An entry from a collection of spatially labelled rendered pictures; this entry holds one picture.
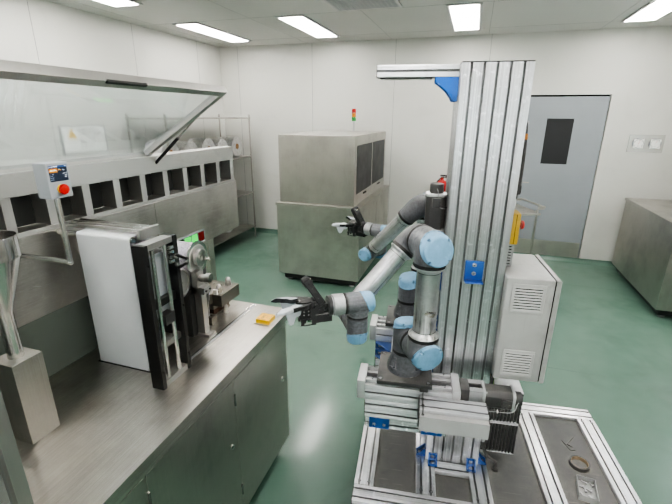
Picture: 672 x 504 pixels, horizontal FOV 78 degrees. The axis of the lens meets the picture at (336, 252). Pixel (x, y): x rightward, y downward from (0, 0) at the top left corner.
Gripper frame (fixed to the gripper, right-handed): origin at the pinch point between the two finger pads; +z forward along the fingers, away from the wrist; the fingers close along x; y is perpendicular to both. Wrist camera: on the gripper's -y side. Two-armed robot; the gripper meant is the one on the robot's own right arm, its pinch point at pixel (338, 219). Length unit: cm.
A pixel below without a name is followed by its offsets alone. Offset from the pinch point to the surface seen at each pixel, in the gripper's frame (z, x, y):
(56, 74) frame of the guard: -22, -139, -89
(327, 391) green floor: 5, -21, 122
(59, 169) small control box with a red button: -11, -142, -65
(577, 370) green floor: -132, 113, 141
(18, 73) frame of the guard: -24, -148, -90
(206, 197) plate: 55, -51, -23
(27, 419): -13, -173, 1
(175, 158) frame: 48, -69, -49
